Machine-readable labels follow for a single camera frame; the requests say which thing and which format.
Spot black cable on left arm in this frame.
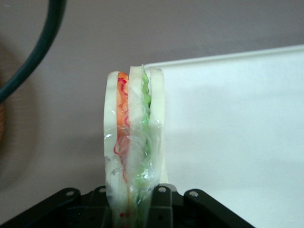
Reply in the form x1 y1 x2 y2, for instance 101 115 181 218
0 0 68 103

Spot triangle sandwich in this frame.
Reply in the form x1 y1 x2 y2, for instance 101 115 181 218
103 63 170 228

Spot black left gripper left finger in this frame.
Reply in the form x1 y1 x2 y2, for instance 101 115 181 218
0 186 115 228

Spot beige rectangular tray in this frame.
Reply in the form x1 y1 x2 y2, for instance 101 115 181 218
143 44 304 228

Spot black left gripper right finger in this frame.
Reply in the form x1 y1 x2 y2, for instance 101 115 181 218
149 182 257 228

